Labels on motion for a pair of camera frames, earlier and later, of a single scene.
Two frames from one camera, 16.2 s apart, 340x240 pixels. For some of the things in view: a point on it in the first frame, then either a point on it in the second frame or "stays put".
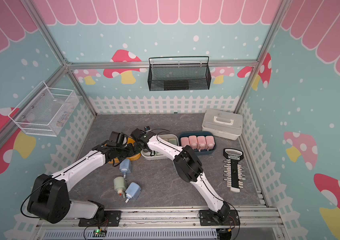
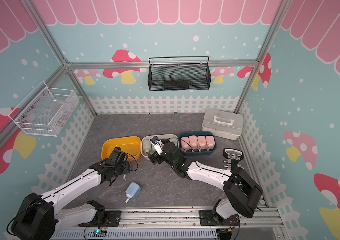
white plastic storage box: x=172 y=139 stays put
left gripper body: x=124 y=152 -> x=124 y=168
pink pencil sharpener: x=202 y=142 stays put
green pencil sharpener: x=172 y=141 stays put
